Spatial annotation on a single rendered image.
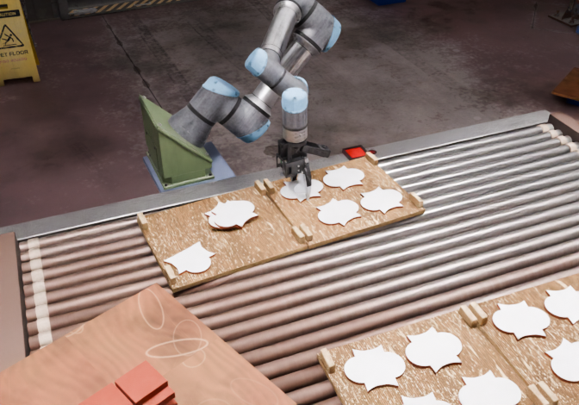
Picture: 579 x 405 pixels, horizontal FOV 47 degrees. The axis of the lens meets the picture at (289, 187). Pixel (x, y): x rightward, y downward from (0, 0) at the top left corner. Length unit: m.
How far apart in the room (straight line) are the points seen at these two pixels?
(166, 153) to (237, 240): 0.45
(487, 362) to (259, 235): 0.73
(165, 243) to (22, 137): 2.75
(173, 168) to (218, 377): 0.99
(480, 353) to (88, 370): 0.91
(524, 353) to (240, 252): 0.80
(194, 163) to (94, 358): 0.94
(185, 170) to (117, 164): 1.88
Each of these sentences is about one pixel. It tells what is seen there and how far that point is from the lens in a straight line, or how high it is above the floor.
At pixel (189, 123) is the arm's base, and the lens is 2.27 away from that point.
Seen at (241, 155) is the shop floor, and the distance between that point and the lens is 4.10.
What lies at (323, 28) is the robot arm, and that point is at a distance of 2.32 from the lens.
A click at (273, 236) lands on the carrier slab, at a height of 0.94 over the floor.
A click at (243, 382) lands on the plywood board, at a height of 1.04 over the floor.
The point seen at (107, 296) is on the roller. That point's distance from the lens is 1.87.
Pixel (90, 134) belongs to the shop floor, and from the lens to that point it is 4.50.
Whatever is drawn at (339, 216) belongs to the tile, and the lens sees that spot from 2.03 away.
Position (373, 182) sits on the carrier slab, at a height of 0.94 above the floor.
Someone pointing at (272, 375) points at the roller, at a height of 0.91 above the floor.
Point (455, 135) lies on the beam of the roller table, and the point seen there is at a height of 0.92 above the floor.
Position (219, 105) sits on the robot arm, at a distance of 2.26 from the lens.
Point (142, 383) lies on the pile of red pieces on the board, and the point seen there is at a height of 1.21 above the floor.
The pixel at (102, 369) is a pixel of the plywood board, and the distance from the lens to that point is 1.52.
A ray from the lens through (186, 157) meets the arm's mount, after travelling 2.26.
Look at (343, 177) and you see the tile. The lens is 2.20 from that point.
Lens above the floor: 2.17
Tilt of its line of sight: 35 degrees down
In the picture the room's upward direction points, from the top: straight up
